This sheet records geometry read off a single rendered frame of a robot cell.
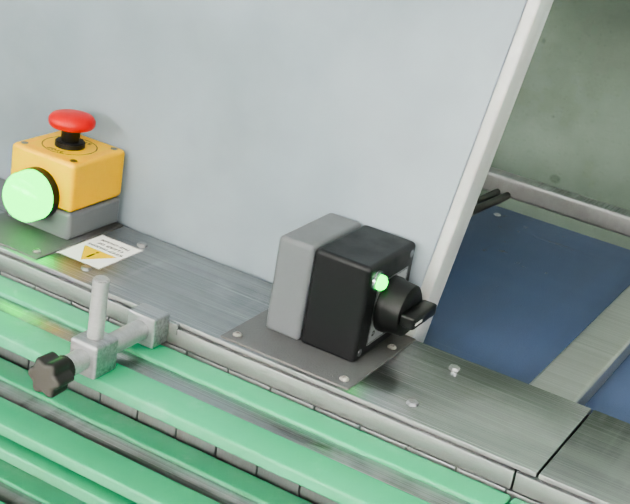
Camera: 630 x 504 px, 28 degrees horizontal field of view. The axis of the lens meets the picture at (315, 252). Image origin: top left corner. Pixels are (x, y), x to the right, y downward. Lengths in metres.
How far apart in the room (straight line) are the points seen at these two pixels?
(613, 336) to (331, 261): 0.30
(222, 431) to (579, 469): 0.24
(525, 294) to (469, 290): 0.06
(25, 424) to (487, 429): 0.35
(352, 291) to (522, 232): 0.46
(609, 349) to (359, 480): 0.32
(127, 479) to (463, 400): 0.25
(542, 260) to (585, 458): 0.42
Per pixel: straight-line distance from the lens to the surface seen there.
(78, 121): 1.08
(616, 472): 0.90
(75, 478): 0.98
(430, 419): 0.90
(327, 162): 1.01
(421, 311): 0.95
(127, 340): 0.94
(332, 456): 0.87
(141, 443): 0.99
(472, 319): 1.12
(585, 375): 1.03
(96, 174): 1.09
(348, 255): 0.93
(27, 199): 1.07
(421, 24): 0.95
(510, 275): 1.23
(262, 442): 0.87
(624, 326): 1.14
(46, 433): 0.99
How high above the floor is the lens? 1.61
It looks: 56 degrees down
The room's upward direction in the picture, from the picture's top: 117 degrees counter-clockwise
